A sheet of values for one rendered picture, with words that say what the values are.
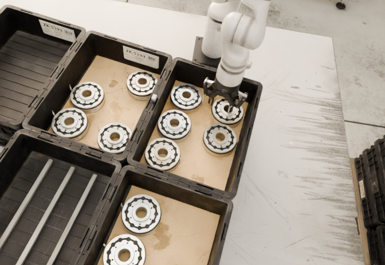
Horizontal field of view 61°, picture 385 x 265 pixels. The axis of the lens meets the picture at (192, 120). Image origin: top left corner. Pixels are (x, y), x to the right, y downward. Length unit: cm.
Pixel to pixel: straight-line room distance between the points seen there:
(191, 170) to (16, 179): 48
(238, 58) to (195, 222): 45
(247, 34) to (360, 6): 255
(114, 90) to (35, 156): 32
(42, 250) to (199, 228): 40
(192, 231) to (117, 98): 48
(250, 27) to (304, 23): 209
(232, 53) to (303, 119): 58
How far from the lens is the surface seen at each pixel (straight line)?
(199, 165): 99
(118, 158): 88
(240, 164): 92
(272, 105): 132
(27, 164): 104
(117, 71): 117
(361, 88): 262
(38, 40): 132
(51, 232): 96
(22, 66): 125
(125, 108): 108
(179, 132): 100
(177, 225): 93
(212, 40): 121
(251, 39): 79
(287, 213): 115
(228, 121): 104
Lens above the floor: 173
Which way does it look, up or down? 58 degrees down
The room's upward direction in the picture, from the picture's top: 11 degrees clockwise
